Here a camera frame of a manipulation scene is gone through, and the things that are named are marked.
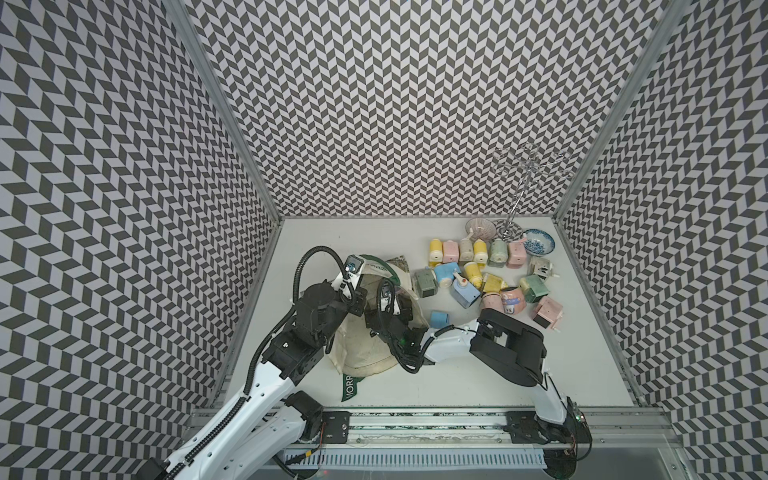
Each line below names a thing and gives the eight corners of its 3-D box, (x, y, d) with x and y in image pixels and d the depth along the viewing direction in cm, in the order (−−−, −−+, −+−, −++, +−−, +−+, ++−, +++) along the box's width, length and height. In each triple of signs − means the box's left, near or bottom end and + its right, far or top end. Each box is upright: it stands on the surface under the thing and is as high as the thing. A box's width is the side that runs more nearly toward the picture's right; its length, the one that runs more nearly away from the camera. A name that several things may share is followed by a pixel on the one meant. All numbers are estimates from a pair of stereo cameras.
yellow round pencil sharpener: (471, 271, 106) (476, 257, 99) (468, 253, 111) (472, 239, 104) (484, 271, 106) (489, 257, 99) (480, 253, 111) (485, 239, 104)
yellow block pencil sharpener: (428, 267, 104) (430, 256, 99) (427, 249, 109) (428, 238, 104) (441, 267, 104) (443, 256, 99) (439, 249, 109) (441, 238, 104)
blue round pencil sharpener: (438, 290, 99) (440, 279, 94) (433, 274, 103) (435, 263, 98) (458, 286, 100) (462, 275, 95) (453, 271, 104) (456, 260, 99)
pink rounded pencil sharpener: (441, 267, 104) (443, 256, 99) (442, 250, 109) (444, 239, 104) (455, 269, 104) (458, 258, 99) (455, 252, 109) (458, 241, 104)
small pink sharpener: (530, 320, 93) (535, 313, 89) (537, 301, 97) (543, 293, 93) (552, 332, 90) (558, 325, 86) (559, 312, 94) (566, 304, 91)
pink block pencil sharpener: (505, 268, 105) (512, 254, 98) (501, 255, 108) (508, 241, 102) (519, 268, 105) (527, 254, 98) (515, 255, 108) (522, 241, 102)
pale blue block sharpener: (466, 310, 94) (469, 302, 90) (447, 291, 99) (449, 283, 94) (477, 301, 96) (480, 293, 92) (458, 283, 101) (461, 275, 96)
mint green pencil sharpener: (488, 269, 105) (494, 254, 98) (484, 254, 109) (490, 239, 103) (502, 269, 105) (509, 254, 98) (498, 254, 109) (505, 239, 103)
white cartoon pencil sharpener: (458, 266, 105) (461, 255, 100) (458, 249, 110) (461, 237, 105) (469, 268, 105) (473, 256, 99) (469, 251, 110) (473, 239, 104)
